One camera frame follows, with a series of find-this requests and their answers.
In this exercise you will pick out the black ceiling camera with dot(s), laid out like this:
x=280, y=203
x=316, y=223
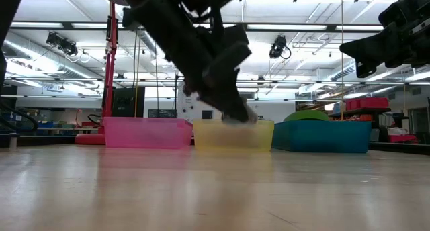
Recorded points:
x=62, y=44
x=278, y=48

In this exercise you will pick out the green tape roll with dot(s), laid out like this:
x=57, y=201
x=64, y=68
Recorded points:
x=305, y=115

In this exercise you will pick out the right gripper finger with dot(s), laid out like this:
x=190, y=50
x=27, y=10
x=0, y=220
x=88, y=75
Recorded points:
x=369, y=46

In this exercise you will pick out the pink translucent plastic bin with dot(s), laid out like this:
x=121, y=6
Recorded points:
x=148, y=133

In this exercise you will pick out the red plastic crate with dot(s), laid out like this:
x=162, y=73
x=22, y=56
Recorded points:
x=366, y=103

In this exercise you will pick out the white machine housing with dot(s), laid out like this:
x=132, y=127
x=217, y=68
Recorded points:
x=188, y=110

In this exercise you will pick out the black cabinet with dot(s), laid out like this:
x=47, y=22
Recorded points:
x=127, y=101

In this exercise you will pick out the yellow translucent plastic bin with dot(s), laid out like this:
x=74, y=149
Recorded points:
x=231, y=138

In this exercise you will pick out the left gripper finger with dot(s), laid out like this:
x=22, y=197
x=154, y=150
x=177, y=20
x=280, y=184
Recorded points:
x=225, y=96
x=194, y=86

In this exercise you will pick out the blue plastic bin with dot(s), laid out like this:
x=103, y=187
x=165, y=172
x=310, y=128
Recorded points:
x=319, y=137

